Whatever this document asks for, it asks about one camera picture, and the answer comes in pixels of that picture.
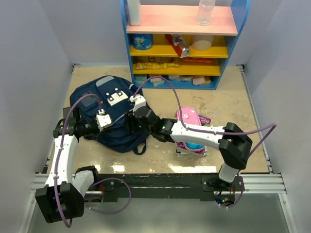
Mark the pink blue pencil case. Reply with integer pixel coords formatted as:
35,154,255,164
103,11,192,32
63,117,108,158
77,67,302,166
175,107,205,151

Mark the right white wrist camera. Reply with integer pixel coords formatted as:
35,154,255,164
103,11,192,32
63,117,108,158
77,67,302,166
129,94,146,112

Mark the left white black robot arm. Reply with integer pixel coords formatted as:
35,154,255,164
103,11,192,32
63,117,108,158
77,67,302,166
35,107,112,225

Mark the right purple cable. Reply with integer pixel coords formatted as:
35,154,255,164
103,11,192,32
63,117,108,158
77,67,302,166
132,75,277,209

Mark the stack of books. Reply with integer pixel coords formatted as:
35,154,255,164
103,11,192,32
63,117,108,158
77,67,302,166
175,115,211,158

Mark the blue round can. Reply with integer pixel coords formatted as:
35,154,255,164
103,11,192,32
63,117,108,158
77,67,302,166
132,33,153,50

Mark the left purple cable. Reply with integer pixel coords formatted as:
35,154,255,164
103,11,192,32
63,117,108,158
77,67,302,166
54,93,132,228

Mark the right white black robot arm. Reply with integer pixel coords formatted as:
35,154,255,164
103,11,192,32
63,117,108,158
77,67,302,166
125,106,253,191

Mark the clear plastic water bottle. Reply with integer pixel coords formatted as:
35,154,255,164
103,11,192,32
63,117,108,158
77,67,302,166
196,0,216,26

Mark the navy blue backpack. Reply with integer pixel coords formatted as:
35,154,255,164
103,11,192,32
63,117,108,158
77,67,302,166
69,75,149,155

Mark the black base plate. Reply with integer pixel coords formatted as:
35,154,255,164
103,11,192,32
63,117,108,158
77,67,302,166
88,173,244,205

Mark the white plastic tub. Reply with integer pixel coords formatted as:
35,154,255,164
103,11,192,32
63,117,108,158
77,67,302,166
190,35,214,51

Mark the white cylinder bottle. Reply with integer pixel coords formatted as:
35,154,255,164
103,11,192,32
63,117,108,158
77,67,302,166
127,0,141,26

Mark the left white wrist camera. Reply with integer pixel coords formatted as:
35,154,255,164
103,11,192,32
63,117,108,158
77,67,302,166
95,109,113,131

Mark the purple cable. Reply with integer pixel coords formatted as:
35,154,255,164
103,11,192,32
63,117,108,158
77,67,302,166
132,75,277,209
54,93,132,228

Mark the orange pink sponge pack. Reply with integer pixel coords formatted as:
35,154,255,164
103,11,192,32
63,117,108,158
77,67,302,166
192,75,211,85

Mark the orange flat box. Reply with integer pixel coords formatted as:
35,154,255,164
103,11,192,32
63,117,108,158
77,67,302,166
180,57,213,64

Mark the green sponge pack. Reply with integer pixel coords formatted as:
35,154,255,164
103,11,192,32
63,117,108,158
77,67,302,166
134,74,148,85

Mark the blue shelf unit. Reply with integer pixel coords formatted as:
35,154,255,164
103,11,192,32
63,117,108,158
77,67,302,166
121,0,250,90

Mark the aluminium frame rail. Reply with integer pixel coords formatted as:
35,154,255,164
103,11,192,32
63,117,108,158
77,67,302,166
238,173,288,195

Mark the yellow snack bag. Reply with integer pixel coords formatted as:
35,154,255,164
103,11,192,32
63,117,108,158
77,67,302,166
134,62,180,70

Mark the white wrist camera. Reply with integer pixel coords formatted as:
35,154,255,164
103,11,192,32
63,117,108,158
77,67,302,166
95,109,113,131
129,94,146,112

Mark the red silver snack box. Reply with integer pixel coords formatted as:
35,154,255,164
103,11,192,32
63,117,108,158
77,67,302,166
165,34,190,58

